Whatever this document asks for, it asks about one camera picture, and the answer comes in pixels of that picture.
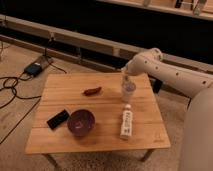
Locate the black rectangular block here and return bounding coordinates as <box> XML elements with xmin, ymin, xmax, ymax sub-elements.
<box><xmin>47</xmin><ymin>110</ymin><xmax>69</xmax><ymax>130</ymax></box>

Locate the wooden table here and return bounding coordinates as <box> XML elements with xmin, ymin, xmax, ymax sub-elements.
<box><xmin>24</xmin><ymin>72</ymin><xmax>172</xmax><ymax>164</ymax></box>

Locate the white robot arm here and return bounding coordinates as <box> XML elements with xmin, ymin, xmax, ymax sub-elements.
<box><xmin>121</xmin><ymin>48</ymin><xmax>213</xmax><ymax>171</ymax></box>

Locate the blue power box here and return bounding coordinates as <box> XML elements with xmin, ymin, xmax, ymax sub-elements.
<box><xmin>24</xmin><ymin>63</ymin><xmax>42</xmax><ymax>77</ymax></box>

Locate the red chili pepper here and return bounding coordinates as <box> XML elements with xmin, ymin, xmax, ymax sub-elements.
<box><xmin>82</xmin><ymin>87</ymin><xmax>102</xmax><ymax>96</ymax></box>

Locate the black floor cable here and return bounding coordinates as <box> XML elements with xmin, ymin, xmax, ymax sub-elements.
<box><xmin>0</xmin><ymin>54</ymin><xmax>68</xmax><ymax>145</ymax></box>

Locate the white bottle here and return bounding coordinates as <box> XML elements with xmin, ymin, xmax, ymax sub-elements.
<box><xmin>120</xmin><ymin>104</ymin><xmax>133</xmax><ymax>140</ymax></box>

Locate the purple bowl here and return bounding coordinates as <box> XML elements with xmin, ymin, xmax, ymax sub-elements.
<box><xmin>67</xmin><ymin>109</ymin><xmax>95</xmax><ymax>137</ymax></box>

